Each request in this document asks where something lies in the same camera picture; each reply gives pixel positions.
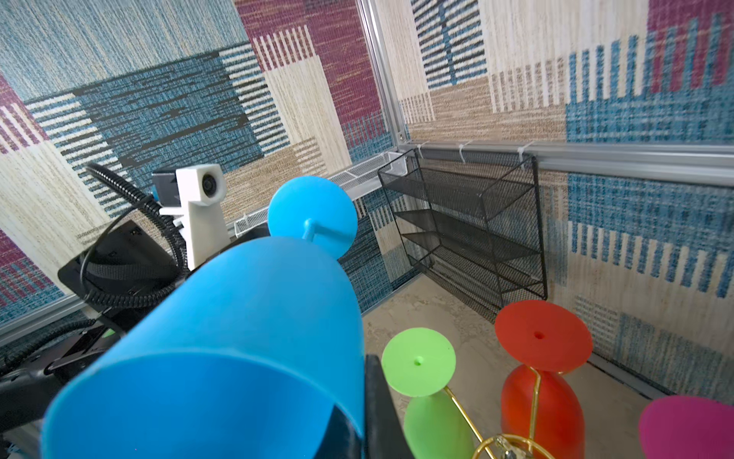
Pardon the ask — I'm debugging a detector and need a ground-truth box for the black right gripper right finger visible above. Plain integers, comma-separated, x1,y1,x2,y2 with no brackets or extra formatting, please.
364,355,414,459

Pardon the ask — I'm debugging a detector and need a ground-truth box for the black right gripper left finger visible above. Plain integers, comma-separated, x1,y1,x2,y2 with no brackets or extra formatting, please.
313,405,363,459

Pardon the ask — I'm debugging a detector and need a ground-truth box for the blue wine glass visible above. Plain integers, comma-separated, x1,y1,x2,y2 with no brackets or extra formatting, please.
41,202,365,458

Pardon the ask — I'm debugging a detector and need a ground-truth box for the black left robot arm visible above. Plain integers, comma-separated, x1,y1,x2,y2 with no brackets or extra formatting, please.
1,221,179,432

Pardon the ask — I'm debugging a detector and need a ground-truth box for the green rear wine glass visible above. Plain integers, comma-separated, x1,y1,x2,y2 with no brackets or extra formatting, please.
382,327,474,458

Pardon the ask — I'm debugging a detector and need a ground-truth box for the gold wine glass rack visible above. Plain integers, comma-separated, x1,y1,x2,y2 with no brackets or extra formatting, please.
442,366,560,459

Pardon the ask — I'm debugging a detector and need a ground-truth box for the red wine glass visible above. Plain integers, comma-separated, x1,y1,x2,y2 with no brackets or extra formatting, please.
495,300,593,458

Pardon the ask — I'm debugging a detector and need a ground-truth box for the black mesh shelf rack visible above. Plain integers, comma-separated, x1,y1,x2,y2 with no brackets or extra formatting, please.
378,145,548,321

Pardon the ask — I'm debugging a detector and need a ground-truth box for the magenta wine glass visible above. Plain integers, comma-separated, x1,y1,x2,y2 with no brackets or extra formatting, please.
638,396,733,458

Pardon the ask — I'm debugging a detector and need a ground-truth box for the black left corrugated cable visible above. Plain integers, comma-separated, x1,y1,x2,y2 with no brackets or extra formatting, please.
78,163,189,311

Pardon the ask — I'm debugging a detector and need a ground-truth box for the white wire basket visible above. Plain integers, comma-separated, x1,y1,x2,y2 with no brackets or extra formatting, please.
233,151,407,238

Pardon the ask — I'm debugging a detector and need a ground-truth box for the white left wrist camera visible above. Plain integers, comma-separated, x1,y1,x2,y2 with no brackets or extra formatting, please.
152,164,231,272

